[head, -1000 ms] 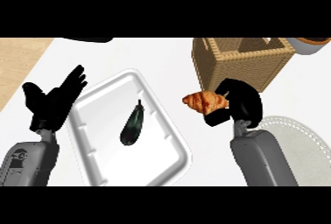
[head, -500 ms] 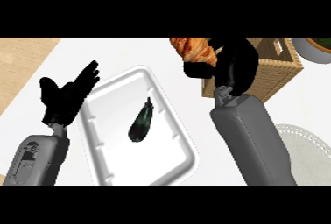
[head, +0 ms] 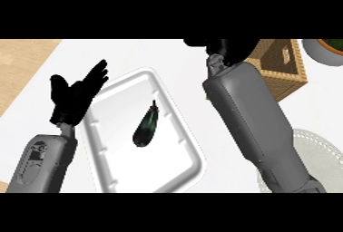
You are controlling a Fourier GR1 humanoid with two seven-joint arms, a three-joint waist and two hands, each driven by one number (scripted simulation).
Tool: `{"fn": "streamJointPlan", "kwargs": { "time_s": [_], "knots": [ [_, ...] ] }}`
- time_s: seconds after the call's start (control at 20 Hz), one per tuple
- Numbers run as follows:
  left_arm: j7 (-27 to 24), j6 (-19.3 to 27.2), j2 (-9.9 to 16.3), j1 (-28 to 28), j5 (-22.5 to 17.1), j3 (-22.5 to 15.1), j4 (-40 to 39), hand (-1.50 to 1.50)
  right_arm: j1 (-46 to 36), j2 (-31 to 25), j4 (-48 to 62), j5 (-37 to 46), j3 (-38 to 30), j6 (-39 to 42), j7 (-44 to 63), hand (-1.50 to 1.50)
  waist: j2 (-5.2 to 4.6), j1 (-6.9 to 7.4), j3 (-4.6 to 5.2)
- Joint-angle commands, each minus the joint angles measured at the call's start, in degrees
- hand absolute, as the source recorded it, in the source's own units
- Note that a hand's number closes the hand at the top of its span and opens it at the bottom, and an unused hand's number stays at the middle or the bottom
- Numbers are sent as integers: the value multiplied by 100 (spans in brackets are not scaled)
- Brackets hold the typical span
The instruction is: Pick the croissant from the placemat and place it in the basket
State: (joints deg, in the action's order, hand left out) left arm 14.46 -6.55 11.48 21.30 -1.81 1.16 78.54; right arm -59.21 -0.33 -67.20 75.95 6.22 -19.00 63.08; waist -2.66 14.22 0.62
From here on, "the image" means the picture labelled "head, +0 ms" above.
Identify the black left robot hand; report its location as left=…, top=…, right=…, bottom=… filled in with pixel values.
left=49, top=59, right=110, bottom=127

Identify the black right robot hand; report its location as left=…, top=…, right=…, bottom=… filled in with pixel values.
left=182, top=39, right=262, bottom=67

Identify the wicker basket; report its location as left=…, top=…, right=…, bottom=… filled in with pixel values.
left=206, top=39, right=310, bottom=103

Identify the white plastic tray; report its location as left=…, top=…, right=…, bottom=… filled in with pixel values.
left=77, top=67, right=208, bottom=194

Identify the grey bowl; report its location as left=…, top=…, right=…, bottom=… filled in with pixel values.
left=302, top=39, right=343, bottom=67

